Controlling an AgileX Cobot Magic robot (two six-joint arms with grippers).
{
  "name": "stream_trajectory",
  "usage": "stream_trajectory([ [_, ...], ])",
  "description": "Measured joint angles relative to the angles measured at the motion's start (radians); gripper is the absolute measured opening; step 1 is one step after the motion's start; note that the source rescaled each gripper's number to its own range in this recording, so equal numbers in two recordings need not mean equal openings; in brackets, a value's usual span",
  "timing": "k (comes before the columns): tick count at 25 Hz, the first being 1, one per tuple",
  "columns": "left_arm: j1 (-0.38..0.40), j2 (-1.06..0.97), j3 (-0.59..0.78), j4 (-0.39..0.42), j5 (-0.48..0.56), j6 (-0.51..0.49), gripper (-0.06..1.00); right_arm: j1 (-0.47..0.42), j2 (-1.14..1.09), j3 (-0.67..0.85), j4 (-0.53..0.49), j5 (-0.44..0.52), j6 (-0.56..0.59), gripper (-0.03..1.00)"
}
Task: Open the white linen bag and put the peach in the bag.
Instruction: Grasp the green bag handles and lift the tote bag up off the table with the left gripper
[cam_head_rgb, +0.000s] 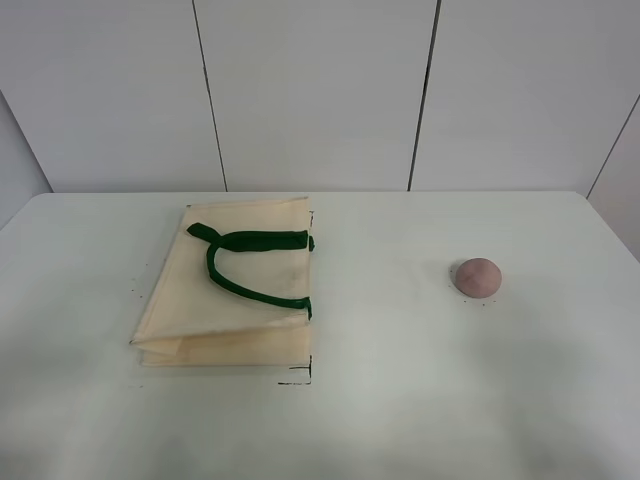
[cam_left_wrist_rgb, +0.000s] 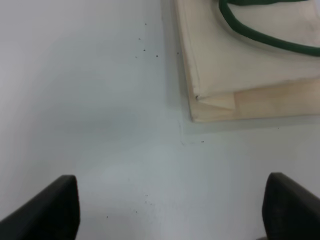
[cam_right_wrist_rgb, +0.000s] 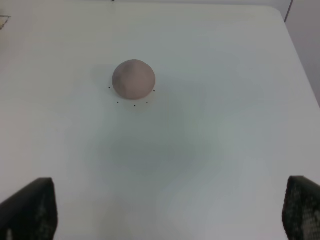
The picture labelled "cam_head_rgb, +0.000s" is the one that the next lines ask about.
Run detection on cream linen bag green handles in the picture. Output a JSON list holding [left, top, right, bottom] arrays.
[[131, 197, 312, 366]]

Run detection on pink peach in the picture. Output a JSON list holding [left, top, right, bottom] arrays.
[[453, 258, 502, 299]]

